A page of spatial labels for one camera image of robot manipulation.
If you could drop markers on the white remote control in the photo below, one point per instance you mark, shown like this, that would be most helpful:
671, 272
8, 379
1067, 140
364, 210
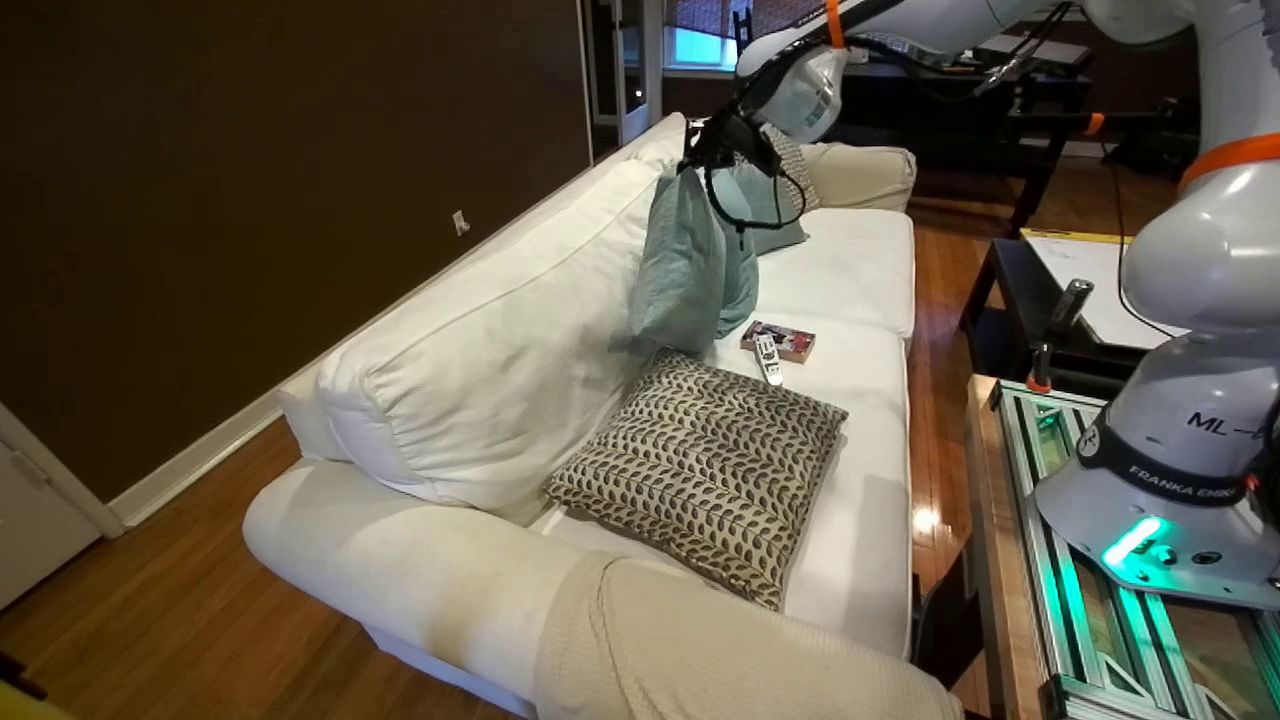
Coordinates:
768, 360

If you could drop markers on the white baseboard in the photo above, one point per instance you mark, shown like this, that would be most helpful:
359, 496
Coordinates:
187, 464

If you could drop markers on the white door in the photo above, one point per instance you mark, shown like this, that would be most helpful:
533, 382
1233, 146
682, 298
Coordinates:
40, 520

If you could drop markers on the large white sofa back cushion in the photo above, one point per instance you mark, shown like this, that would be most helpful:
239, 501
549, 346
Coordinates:
492, 346

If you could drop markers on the black desk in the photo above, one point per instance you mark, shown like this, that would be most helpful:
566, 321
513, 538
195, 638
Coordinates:
962, 121

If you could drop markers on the small white wall plate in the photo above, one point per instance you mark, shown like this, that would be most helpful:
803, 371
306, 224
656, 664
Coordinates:
462, 221

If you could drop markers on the white fabric sofa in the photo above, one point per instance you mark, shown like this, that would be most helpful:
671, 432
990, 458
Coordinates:
853, 442

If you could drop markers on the white door frame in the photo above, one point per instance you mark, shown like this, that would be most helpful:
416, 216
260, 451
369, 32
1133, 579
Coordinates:
627, 67

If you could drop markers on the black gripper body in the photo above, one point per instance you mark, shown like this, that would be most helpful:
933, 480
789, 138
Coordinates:
745, 133

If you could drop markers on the leaf pattern pillow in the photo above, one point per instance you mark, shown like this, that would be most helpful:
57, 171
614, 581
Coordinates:
703, 464

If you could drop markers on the wooden table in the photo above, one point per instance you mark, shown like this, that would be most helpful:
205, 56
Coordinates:
985, 534

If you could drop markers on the aluminium frame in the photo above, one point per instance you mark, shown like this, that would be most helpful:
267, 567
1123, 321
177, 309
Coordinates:
1067, 624

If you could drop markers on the white paper sheet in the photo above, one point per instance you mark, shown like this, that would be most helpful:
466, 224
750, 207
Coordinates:
1082, 272

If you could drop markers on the bright window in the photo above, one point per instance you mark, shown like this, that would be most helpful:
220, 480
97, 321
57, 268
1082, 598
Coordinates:
703, 47

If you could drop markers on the black low table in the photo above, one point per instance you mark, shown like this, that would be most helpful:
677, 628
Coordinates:
993, 321

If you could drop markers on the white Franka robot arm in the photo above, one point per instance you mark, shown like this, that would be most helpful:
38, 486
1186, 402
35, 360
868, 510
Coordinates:
1202, 281

